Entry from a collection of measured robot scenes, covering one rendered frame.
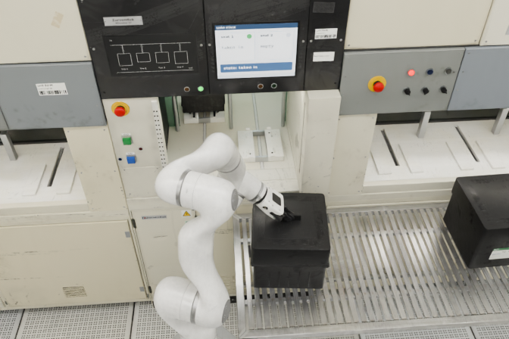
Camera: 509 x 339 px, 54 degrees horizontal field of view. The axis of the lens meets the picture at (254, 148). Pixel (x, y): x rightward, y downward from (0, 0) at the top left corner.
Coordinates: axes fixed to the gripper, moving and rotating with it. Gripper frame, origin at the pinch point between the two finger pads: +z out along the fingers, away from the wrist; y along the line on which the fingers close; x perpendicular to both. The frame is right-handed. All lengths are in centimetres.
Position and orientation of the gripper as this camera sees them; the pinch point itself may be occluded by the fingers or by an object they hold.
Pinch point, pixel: (288, 215)
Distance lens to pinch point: 190.1
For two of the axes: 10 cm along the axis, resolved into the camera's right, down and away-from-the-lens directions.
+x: -7.1, 5.3, 4.7
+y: 0.2, -6.5, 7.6
